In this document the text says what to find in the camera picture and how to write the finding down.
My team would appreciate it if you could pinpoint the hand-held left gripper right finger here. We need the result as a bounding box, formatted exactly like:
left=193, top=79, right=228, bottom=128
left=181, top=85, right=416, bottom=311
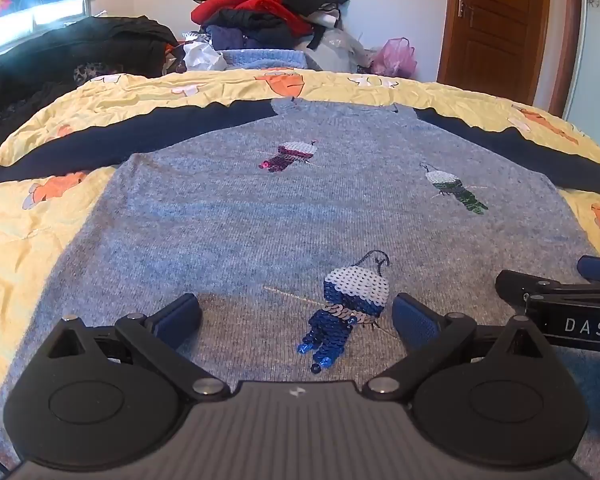
left=362, top=292, right=556, bottom=401

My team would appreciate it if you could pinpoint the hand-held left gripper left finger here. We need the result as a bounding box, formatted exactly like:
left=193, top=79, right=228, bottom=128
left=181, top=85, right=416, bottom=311
left=44, top=293, right=231, bottom=401

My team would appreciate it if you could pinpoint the grey sweater with navy sleeves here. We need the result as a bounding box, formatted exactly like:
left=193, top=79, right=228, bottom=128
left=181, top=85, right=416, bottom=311
left=0, top=97, right=600, bottom=480

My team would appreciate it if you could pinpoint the yellow carrot print quilt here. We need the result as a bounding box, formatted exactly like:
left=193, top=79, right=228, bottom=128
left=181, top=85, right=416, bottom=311
left=0, top=67, right=600, bottom=411

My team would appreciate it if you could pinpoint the pink plastic bag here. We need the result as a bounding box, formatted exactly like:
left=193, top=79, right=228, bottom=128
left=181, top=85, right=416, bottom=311
left=370, top=37, right=418, bottom=80

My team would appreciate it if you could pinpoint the white crumpled plastic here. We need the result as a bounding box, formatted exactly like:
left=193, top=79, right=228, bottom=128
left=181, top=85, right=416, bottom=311
left=172, top=40, right=228, bottom=73

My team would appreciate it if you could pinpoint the brown wooden door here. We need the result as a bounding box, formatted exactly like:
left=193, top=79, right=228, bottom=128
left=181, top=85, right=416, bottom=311
left=436, top=0, right=583, bottom=116

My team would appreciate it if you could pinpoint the light blue knit cloth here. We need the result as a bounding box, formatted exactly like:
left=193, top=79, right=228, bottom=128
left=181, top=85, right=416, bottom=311
left=220, top=49, right=308, bottom=70

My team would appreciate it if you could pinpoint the clear plastic bag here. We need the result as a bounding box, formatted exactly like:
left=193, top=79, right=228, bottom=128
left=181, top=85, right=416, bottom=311
left=305, top=27, right=376, bottom=73

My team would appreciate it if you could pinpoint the black coat heap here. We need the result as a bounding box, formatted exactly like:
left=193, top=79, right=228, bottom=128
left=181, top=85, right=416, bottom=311
left=0, top=16, right=181, bottom=161

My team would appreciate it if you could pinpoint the dark blue garment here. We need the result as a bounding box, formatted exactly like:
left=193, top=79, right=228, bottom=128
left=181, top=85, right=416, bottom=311
left=202, top=12, right=301, bottom=52

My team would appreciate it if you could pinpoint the bright window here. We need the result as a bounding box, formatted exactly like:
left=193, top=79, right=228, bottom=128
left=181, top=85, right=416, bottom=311
left=0, top=0, right=91, bottom=58

